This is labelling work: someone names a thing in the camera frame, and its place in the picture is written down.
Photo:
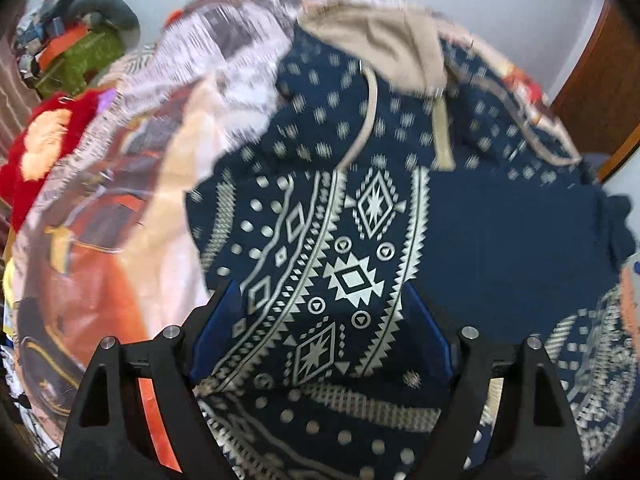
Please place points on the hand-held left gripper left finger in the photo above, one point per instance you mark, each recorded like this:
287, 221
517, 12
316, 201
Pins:
220, 332

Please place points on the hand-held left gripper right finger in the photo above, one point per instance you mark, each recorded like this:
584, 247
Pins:
431, 332

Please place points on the navy patterned hoodie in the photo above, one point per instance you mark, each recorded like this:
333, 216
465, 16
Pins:
500, 240

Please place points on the printed blanket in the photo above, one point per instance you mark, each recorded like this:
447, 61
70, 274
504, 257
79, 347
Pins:
150, 170

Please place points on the red plush toy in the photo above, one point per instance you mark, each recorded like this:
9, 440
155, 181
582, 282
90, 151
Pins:
15, 175

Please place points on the green patterned bag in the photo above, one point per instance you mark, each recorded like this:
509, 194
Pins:
85, 62

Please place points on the striped curtain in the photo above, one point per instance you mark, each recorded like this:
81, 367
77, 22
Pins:
12, 105

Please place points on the grey plush toy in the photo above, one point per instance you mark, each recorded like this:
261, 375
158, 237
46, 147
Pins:
116, 9

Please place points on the pile of colourful clutter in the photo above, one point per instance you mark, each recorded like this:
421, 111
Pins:
40, 35

